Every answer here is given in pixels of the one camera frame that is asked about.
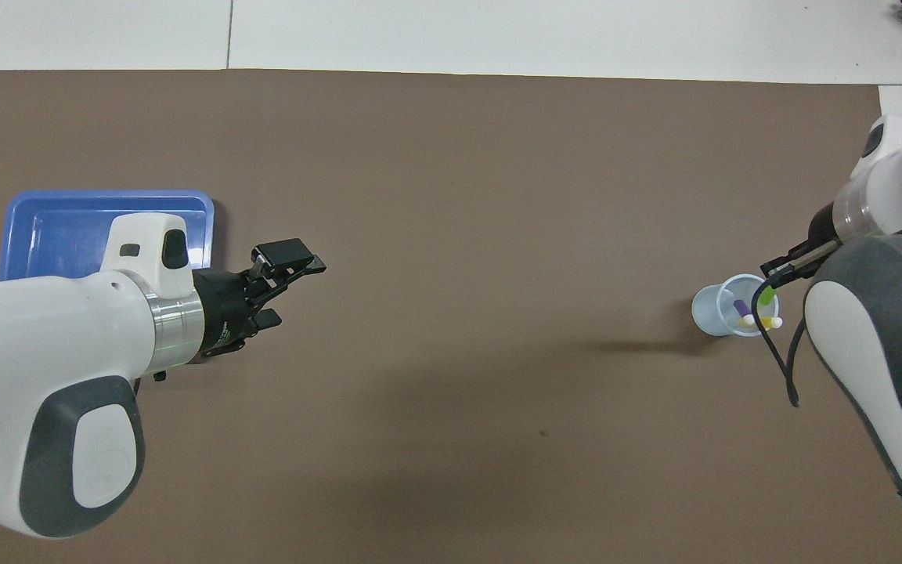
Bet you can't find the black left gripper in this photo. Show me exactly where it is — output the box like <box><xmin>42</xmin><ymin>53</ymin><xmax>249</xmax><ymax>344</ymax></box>
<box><xmin>193</xmin><ymin>239</ymin><xmax>327</xmax><ymax>361</ymax></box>

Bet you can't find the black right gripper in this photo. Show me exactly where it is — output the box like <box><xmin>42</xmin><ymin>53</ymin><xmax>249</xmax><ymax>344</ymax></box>
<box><xmin>761</xmin><ymin>202</ymin><xmax>841</xmax><ymax>287</ymax></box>

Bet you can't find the blue plastic tray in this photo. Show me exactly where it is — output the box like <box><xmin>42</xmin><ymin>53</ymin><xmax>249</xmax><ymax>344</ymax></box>
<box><xmin>0</xmin><ymin>190</ymin><xmax>215</xmax><ymax>283</ymax></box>

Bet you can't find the translucent mesh pen cup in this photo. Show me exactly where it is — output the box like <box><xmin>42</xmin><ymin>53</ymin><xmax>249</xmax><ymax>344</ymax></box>
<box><xmin>691</xmin><ymin>273</ymin><xmax>782</xmax><ymax>338</ymax></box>

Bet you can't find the brown table mat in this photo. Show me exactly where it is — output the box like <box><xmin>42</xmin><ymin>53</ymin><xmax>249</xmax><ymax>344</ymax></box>
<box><xmin>0</xmin><ymin>69</ymin><xmax>902</xmax><ymax>564</ymax></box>

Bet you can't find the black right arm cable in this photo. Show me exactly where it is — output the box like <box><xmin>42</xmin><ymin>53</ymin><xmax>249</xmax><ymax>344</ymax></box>
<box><xmin>756</xmin><ymin>219</ymin><xmax>902</xmax><ymax>408</ymax></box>

